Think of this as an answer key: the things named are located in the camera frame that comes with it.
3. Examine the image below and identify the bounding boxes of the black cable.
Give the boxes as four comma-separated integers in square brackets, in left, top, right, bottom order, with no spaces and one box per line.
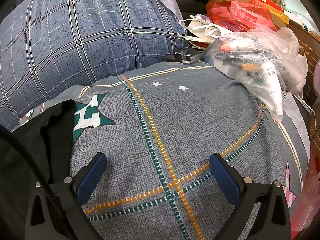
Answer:
[0,125,90,240]

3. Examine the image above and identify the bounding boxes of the pink plastic bag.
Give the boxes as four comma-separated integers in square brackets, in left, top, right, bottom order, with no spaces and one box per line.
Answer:
[291,155,320,233]

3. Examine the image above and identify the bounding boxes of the black strap with buckle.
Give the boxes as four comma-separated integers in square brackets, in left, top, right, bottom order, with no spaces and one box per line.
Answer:
[161,47,201,64]

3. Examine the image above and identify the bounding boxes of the grey star print bedsheet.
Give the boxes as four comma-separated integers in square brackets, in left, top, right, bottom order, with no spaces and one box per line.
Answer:
[11,62,312,240]

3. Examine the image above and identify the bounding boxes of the black pants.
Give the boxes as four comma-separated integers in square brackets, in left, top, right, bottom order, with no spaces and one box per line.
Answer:
[0,99,77,240]

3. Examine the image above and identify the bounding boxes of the red plastic bag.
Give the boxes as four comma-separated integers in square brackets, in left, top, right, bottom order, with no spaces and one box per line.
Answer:
[206,0,278,33]

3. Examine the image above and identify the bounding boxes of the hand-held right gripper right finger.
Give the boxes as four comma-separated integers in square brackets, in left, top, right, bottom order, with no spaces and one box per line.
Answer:
[209,152,292,240]

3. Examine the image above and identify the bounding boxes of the white tote bag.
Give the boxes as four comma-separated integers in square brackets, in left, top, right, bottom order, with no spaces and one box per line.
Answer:
[177,14,241,48]

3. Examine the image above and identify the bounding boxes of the clear plastic bag of supplies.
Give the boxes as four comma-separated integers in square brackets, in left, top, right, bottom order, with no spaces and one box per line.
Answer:
[203,26,309,123]

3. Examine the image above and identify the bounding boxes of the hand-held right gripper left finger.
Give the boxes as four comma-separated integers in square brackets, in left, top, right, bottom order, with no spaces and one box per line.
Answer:
[25,152,108,240]

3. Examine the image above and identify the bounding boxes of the blue plaid pillow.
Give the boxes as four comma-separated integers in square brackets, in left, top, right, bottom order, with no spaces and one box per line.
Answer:
[0,0,188,131]

